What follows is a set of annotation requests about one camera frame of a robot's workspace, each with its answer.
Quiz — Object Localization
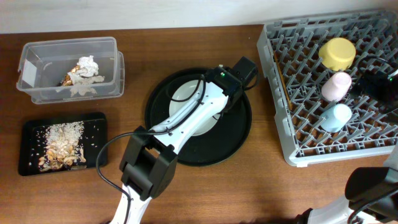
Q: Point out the grey dishwasher rack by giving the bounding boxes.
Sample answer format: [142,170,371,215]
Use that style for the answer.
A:
[257,10,397,167]

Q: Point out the light blue cup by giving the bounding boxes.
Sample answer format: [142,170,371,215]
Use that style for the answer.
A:
[320,103,353,133]

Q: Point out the food scraps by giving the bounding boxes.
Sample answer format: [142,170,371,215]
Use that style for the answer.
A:
[39,122,86,173]

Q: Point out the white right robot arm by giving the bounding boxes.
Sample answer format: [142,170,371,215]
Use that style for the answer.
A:
[294,70,397,223]

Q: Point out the grey plate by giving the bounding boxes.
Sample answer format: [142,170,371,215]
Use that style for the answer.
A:
[169,80,221,136]

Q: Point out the clear plastic bin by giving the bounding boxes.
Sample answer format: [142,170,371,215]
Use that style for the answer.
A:
[16,37,125,104]

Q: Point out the yellow bowl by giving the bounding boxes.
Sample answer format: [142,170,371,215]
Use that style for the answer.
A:
[318,37,356,71]

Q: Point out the black rectangular tray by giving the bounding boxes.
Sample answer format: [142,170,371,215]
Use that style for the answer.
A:
[18,112,108,176]

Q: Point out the wooden chopstick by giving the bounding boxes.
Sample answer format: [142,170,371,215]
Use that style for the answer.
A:
[274,51,293,111]

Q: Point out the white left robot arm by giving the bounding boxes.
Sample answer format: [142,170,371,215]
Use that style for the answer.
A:
[105,57,258,223]

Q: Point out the white napkin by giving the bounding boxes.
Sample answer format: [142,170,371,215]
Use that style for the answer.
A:
[58,55,104,97]

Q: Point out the pink cup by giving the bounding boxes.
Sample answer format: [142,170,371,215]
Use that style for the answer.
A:
[322,72,352,101]

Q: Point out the round black tray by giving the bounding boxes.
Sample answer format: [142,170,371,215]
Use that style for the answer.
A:
[145,68,252,167]

